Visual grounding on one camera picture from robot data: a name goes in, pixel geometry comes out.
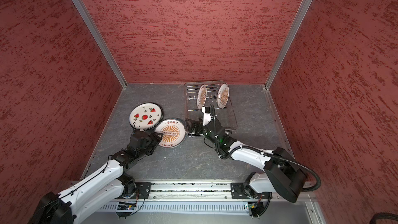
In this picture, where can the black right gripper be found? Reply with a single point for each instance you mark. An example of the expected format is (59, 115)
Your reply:
(194, 124)

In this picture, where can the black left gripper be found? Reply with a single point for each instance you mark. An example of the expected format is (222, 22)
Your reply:
(154, 142)

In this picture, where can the plain white plate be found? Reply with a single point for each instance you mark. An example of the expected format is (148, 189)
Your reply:
(146, 116)

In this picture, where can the orange sunburst green rim plate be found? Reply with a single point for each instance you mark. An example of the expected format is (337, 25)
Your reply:
(223, 96)

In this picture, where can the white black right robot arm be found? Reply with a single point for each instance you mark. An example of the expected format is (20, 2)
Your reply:
(281, 173)

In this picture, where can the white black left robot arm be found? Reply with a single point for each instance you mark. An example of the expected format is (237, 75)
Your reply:
(111, 181)

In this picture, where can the left base circuit board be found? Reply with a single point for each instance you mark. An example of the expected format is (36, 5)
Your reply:
(125, 210)

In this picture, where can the base circuit board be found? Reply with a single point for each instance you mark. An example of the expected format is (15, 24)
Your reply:
(125, 210)
(255, 210)

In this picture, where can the right base circuit board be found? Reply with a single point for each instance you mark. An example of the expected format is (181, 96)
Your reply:
(255, 210)

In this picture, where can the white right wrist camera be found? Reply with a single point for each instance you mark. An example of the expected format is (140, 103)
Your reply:
(207, 116)

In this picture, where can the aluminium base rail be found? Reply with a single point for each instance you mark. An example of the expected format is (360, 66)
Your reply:
(192, 197)

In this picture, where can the aluminium corner post left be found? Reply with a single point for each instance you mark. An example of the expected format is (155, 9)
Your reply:
(88, 20)

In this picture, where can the aluminium corner post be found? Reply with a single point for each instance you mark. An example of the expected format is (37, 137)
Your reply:
(297, 21)
(88, 20)

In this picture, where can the aluminium corner post right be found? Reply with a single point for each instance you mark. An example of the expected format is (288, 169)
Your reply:
(297, 21)

